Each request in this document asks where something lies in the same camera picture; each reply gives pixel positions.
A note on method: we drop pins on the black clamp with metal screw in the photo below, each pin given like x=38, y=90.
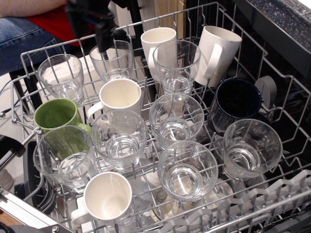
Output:
x=15, y=147

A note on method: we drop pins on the clear glass back middle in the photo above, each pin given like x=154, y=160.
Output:
x=114, y=63

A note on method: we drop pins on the grey plastic rack roller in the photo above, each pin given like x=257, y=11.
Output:
x=268, y=90

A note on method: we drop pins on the clear glass front left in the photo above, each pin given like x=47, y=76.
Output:
x=74, y=172

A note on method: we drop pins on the dark speckled countertop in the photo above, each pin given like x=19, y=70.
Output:
x=286, y=25

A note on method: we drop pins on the white mug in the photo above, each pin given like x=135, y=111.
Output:
x=117, y=94
x=218, y=47
x=152, y=38
x=107, y=198

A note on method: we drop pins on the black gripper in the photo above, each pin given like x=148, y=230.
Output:
x=104, y=33

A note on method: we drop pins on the clear glass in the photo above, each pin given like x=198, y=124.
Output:
x=175, y=117
x=187, y=171
x=74, y=172
x=177, y=64
x=62, y=75
x=119, y=136
x=114, y=63
x=250, y=148

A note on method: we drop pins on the green ceramic mug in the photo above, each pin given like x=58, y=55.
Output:
x=52, y=115

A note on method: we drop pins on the clear glass centre left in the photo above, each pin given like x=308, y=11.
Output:
x=119, y=136

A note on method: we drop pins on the white mug back right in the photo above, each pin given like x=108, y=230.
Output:
x=218, y=47

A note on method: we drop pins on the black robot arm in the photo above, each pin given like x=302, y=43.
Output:
x=82, y=13

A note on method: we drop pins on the clear glass back right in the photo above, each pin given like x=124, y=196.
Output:
x=177, y=64

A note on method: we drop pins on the white mug back centre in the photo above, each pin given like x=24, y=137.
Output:
x=152, y=38

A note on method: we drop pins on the grey wire dishwasher rack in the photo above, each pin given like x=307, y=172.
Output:
x=256, y=205

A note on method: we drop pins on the dark blue mug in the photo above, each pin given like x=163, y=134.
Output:
x=234, y=99

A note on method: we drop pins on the clear glass back left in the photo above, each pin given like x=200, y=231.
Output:
x=62, y=75

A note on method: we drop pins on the white mug front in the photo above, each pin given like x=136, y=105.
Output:
x=107, y=198

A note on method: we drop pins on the clear glass front centre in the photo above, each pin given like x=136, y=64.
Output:
x=187, y=171

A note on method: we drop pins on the person in red shirt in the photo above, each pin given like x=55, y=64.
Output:
x=29, y=25

